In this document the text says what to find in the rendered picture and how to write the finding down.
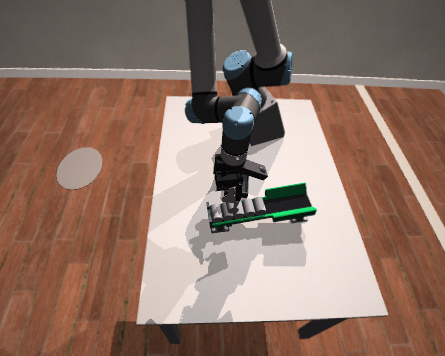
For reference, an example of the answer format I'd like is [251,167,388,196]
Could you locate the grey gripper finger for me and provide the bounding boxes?
[222,182,242,210]

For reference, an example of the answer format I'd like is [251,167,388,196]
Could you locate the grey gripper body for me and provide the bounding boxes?
[213,154,246,191]

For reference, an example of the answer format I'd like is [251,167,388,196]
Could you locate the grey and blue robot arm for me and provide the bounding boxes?
[185,0,293,180]

